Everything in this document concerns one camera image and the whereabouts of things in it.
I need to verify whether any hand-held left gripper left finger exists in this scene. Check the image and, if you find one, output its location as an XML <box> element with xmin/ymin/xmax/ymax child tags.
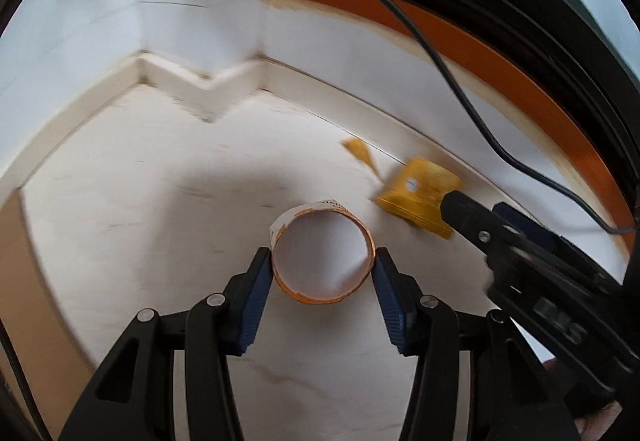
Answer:
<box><xmin>60</xmin><ymin>247</ymin><xmax>273</xmax><ymax>441</ymax></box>

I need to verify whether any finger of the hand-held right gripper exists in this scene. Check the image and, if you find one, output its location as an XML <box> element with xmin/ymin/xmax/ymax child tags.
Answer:
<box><xmin>492</xmin><ymin>202</ymin><xmax>566</xmax><ymax>252</ymax></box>
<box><xmin>439</xmin><ymin>190</ymin><xmax>526</xmax><ymax>262</ymax></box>

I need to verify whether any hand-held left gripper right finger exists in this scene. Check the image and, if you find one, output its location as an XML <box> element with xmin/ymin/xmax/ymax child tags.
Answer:
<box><xmin>371</xmin><ymin>247</ymin><xmax>581</xmax><ymax>441</ymax></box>

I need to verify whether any orange tape roll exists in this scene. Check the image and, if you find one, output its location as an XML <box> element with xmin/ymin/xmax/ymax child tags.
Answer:
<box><xmin>270</xmin><ymin>198</ymin><xmax>376</xmax><ymax>304</ymax></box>

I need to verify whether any brown cardboard sheet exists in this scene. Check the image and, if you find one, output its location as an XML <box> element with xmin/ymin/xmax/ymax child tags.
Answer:
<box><xmin>0</xmin><ymin>194</ymin><xmax>96</xmax><ymax>422</ymax></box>

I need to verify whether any yellow packet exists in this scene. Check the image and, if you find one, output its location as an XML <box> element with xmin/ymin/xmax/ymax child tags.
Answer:
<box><xmin>376</xmin><ymin>158</ymin><xmax>463</xmax><ymax>239</ymax></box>

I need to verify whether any person's right hand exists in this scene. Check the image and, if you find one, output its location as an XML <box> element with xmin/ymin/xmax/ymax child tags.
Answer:
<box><xmin>575</xmin><ymin>401</ymin><xmax>640</xmax><ymax>441</ymax></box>

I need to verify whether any yellow paper scrap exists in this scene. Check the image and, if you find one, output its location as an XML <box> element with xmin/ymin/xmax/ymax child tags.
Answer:
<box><xmin>341</xmin><ymin>138</ymin><xmax>383</xmax><ymax>179</ymax></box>

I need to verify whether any thick black cable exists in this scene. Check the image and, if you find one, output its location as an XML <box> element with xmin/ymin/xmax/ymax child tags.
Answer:
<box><xmin>342</xmin><ymin>0</ymin><xmax>638</xmax><ymax>234</ymax></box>

